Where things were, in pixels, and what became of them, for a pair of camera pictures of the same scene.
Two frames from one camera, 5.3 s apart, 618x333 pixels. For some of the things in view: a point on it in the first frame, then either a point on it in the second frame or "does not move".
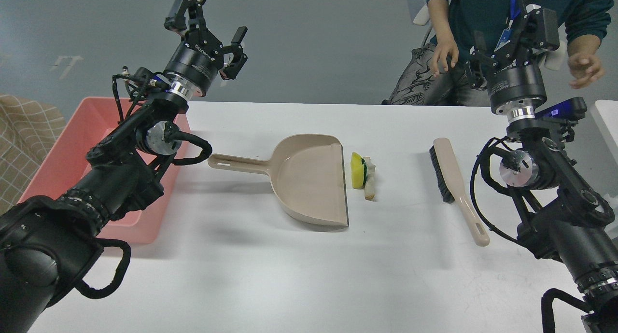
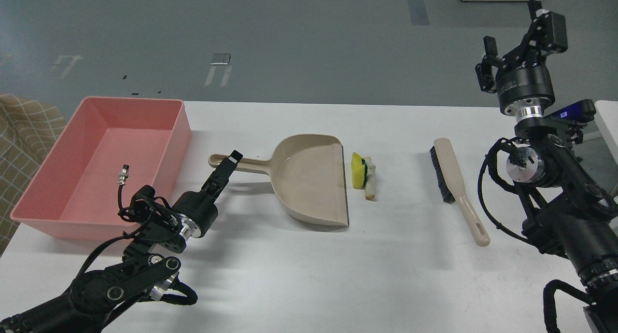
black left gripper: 196,60 → 200,205
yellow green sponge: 358,171 does not move
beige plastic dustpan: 307,174 does not move
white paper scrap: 369,188 does not move
